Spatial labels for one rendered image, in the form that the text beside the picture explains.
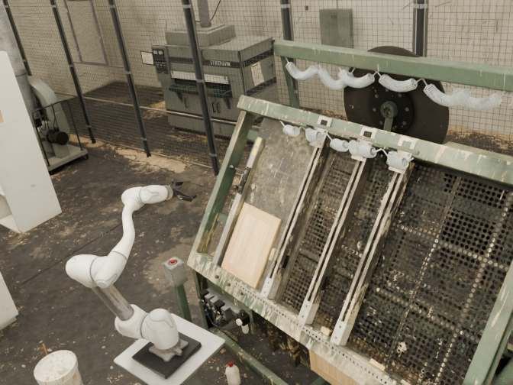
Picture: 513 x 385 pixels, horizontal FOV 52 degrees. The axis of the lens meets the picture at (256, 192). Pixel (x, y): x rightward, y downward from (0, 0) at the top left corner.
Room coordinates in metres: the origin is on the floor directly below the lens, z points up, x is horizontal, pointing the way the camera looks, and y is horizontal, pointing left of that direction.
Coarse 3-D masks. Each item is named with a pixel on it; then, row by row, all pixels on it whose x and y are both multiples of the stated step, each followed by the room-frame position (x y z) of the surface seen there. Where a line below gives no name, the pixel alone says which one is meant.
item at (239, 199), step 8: (256, 152) 3.35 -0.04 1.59; (256, 160) 3.34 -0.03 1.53; (248, 176) 3.29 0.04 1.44; (248, 184) 3.28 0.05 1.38; (240, 200) 3.23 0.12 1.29; (232, 208) 3.23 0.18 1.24; (240, 208) 3.22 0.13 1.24; (232, 216) 3.19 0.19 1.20; (232, 224) 3.17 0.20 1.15; (224, 232) 3.16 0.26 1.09; (224, 240) 3.12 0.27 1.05; (224, 248) 3.11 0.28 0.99; (216, 256) 3.09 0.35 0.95; (216, 264) 3.05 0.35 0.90
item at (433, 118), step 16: (384, 48) 3.18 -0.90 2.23; (400, 48) 3.09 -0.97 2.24; (400, 80) 3.09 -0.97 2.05; (416, 80) 3.00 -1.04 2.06; (432, 80) 2.91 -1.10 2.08; (352, 96) 3.39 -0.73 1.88; (368, 96) 3.29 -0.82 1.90; (384, 96) 3.17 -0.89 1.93; (400, 96) 3.07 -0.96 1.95; (416, 96) 2.99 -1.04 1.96; (352, 112) 3.40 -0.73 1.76; (368, 112) 3.29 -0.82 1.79; (384, 112) 3.13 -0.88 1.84; (400, 112) 3.08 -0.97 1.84; (416, 112) 2.99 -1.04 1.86; (432, 112) 2.91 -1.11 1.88; (448, 112) 2.83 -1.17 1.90; (400, 128) 3.08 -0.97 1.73; (416, 128) 2.99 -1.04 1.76; (432, 128) 2.90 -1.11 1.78; (384, 160) 3.19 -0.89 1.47
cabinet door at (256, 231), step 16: (256, 208) 3.11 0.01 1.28; (240, 224) 3.12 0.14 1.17; (256, 224) 3.03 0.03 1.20; (272, 224) 2.94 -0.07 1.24; (240, 240) 3.05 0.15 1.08; (256, 240) 2.95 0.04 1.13; (272, 240) 2.86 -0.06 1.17; (224, 256) 3.06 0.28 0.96; (240, 256) 2.97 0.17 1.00; (256, 256) 2.88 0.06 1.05; (240, 272) 2.89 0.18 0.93; (256, 272) 2.80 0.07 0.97; (256, 288) 2.75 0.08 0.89
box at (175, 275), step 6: (174, 258) 3.16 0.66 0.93; (162, 264) 3.12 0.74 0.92; (168, 264) 3.09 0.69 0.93; (174, 264) 3.08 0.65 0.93; (180, 264) 3.08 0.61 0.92; (168, 270) 3.06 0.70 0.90; (174, 270) 3.05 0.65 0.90; (180, 270) 3.08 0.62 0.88; (168, 276) 3.08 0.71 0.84; (174, 276) 3.04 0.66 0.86; (180, 276) 3.07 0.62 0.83; (186, 276) 3.10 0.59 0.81; (168, 282) 3.10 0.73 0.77; (174, 282) 3.04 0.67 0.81; (180, 282) 3.06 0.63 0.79
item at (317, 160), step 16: (320, 128) 2.99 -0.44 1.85; (320, 144) 2.91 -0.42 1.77; (320, 160) 2.92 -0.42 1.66; (304, 176) 2.91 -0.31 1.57; (304, 192) 2.84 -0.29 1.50; (304, 208) 2.82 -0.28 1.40; (288, 224) 2.79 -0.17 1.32; (288, 240) 2.72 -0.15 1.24; (288, 256) 2.71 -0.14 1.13; (272, 272) 2.67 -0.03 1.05; (272, 288) 2.61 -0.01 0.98
